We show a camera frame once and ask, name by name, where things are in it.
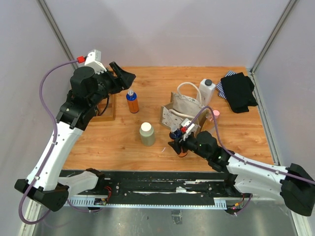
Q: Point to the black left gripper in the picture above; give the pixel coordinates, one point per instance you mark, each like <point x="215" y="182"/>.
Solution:
<point x="126" y="78"/>

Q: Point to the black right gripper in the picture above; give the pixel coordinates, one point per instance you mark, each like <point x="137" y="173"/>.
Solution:
<point x="176" y="144"/>

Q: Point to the orange bottle blue pump collar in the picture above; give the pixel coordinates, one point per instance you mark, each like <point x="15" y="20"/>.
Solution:
<point x="132" y="101"/>

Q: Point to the cream bottle beige cap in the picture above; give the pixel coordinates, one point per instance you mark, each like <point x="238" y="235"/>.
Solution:
<point x="147" y="134"/>

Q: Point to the wooden compartment tray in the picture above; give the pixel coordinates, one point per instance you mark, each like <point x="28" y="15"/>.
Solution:
<point x="106" y="110"/>

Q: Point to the beige canvas bag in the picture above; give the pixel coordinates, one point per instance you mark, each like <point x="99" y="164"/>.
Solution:
<point x="180" y="107"/>

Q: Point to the clear bottle pink cap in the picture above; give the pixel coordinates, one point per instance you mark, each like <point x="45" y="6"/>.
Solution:
<point x="209" y="123"/>

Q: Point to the white bottle grey cap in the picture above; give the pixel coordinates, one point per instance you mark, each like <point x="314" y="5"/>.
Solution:
<point x="206" y="88"/>

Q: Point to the blue white striped cloth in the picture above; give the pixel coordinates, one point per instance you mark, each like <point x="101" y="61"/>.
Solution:
<point x="219" y="86"/>

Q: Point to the black garment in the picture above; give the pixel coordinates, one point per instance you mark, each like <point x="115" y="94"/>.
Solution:
<point x="238" y="90"/>

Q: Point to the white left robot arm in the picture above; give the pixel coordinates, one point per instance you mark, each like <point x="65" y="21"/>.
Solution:
<point x="90" y="85"/>

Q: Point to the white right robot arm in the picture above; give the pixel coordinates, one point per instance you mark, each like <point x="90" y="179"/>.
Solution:
<point x="290" y="185"/>

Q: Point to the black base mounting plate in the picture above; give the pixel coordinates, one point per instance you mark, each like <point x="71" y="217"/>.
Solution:
<point x="148" y="187"/>

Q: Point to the white slotted cable duct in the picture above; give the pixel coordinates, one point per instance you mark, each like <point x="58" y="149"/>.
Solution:
<point x="98" y="202"/>

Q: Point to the left aluminium frame post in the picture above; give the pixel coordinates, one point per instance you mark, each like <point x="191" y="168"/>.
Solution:
<point x="55" y="28"/>

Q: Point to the aluminium frame post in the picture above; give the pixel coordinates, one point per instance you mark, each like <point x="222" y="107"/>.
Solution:
<point x="55" y="28"/>
<point x="273" y="35"/>

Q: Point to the right aluminium frame post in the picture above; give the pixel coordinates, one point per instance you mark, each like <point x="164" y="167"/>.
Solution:
<point x="273" y="35"/>

